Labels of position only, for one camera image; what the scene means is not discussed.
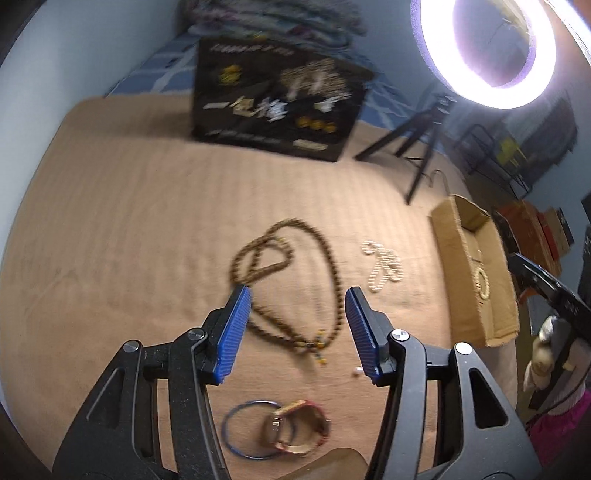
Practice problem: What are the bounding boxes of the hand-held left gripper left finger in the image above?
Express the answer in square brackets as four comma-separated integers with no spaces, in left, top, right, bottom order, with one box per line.
[53,285,252,480]

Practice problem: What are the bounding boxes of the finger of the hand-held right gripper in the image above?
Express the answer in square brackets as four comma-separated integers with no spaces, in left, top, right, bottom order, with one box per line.
[509,252,591,320]

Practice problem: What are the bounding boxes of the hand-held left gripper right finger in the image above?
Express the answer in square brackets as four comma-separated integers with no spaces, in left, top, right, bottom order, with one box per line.
[344,286,541,480]

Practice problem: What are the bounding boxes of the brown wooden bead necklace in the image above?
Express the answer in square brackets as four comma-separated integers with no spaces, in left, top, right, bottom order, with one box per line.
[229,219,345,370]

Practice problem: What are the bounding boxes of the white pearl necklace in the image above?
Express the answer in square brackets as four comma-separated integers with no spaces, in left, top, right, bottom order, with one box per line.
[361,240,406,294]

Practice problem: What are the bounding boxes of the pale jade bead bracelet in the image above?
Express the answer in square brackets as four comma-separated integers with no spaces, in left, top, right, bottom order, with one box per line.
[471,258,491,304]

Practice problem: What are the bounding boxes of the red strap watch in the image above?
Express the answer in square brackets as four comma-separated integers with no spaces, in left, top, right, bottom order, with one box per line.
[264,400,332,457]

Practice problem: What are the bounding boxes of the blue bangle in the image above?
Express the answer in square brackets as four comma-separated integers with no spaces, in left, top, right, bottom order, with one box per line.
[223,399,296,460]

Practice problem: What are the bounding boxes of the cardboard box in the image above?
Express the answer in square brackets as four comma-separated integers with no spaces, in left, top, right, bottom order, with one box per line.
[430,194,520,348]

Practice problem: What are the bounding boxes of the orange cloth covered box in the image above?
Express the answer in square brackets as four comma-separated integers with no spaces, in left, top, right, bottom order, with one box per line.
[496,200,575,278]

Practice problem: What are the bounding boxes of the black metal rack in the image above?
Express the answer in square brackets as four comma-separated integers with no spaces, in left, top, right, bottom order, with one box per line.
[455,124,532,195]

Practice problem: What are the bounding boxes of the black tripod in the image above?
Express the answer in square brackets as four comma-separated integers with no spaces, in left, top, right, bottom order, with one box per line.
[355,95,458,205]

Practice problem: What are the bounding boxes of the black printed bag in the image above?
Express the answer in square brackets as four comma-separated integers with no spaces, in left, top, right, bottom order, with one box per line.
[191,36,376,162]

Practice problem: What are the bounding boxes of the folded floral blankets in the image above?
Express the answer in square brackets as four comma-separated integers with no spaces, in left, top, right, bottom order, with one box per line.
[178,0,368,47]

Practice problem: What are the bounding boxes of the ring light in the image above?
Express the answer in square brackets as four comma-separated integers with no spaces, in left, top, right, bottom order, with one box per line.
[419,0,591,110]

